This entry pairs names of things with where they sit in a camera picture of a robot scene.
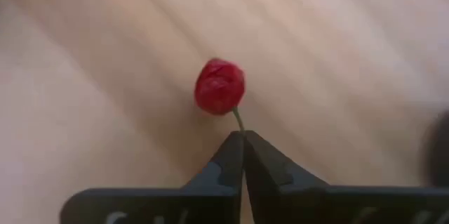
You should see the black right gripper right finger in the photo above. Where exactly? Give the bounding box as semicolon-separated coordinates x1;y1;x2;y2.
244;130;330;224

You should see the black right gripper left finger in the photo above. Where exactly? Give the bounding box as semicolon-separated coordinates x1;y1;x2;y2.
180;131;246;197

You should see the red toy cherry with stem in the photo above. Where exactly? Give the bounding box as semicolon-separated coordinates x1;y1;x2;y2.
194;58;246;133

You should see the black plant pot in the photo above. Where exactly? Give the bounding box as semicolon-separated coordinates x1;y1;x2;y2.
419;110;449;188

